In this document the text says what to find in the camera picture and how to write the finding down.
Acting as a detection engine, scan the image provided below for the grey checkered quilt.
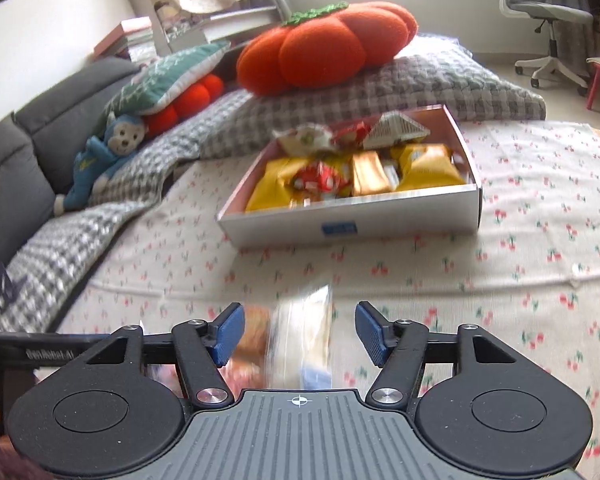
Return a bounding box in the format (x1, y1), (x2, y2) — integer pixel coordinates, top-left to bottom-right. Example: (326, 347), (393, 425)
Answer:
(0, 35), (546, 332)

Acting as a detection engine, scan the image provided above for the white text-printed snack pack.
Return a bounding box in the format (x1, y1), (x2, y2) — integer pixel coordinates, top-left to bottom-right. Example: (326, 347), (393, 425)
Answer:
(362, 112), (430, 150)

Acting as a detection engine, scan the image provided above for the white green leaf snack packet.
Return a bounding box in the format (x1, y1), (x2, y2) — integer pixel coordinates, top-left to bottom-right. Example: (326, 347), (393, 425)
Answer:
(272, 122), (336, 157)

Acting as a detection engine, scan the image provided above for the small red triangular packet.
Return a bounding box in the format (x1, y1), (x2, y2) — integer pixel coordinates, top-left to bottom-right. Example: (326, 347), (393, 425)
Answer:
(330, 122), (372, 150)

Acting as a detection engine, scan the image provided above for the small red pumpkin cushion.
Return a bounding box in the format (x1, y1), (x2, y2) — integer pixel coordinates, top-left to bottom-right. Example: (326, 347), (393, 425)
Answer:
(143, 74), (224, 139)

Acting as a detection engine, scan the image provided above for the gold foil snack bar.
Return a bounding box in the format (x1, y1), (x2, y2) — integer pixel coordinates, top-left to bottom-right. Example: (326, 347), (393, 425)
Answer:
(351, 151), (394, 196)

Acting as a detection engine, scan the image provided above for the orange pumpkin plush cushion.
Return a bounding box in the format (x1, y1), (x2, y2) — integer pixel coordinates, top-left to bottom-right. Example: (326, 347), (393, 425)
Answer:
(236, 1), (418, 96)

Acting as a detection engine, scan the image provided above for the red white snack packet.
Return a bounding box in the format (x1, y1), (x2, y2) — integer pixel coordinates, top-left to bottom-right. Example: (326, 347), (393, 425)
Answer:
(289, 160), (351, 200)

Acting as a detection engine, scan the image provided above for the clear grey speckled snack packet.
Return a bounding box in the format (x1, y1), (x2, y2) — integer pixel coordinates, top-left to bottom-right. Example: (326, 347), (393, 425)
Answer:
(266, 284), (334, 391)

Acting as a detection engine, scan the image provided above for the cherry print bed sheet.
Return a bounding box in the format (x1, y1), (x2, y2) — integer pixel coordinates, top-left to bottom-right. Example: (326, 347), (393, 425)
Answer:
(60, 122), (600, 479)

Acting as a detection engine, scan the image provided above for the stack of books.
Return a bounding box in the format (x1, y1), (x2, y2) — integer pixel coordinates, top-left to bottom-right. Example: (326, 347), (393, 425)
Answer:
(93, 16), (157, 63)

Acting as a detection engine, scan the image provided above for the orange wafer clear packet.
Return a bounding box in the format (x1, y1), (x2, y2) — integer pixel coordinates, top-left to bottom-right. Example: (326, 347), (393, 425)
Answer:
(220, 306), (271, 399)

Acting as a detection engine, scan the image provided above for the yellow snack bag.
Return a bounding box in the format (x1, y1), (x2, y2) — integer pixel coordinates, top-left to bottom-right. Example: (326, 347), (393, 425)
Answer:
(245, 157), (310, 212)
(390, 143), (466, 192)

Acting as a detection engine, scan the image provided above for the dark grey sofa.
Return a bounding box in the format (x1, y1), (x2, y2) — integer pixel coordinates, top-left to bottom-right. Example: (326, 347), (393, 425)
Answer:
(0, 58), (140, 266)

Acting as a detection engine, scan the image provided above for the green leaf pattern pillow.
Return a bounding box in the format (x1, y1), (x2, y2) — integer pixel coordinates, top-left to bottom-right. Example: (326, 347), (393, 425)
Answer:
(102, 40), (230, 119)

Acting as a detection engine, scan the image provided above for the blue monkey plush toy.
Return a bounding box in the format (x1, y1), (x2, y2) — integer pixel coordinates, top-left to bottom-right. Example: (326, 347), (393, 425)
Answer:
(54, 112), (146, 217)

